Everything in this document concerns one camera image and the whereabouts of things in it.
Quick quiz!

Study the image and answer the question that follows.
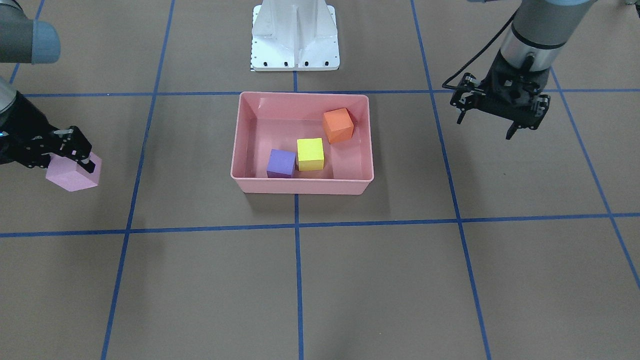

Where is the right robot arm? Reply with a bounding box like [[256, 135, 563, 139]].
[[0, 0, 96, 174]]

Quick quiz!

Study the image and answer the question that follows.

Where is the purple foam block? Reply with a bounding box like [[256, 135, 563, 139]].
[[266, 149, 297, 179]]

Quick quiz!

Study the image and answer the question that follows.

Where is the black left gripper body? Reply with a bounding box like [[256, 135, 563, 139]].
[[449, 52, 551, 126]]

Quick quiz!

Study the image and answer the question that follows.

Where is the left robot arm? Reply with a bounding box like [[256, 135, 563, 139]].
[[442, 0, 594, 140]]

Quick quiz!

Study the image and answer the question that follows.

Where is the pink plastic bin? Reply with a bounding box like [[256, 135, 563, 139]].
[[230, 91, 375, 195]]

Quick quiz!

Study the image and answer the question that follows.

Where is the pink foam block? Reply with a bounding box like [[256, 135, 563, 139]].
[[45, 152, 102, 192]]

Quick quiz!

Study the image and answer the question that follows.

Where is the yellow foam block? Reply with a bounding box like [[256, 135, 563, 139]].
[[296, 137, 325, 172]]

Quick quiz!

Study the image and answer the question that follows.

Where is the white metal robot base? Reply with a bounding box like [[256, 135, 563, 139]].
[[250, 0, 341, 72]]

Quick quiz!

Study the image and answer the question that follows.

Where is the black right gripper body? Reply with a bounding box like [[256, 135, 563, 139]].
[[0, 92, 66, 168]]

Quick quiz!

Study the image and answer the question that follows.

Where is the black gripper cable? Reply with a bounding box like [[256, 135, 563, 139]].
[[442, 10, 518, 91]]

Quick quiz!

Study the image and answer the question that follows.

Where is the orange foam block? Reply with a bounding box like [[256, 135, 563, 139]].
[[322, 107, 355, 145]]

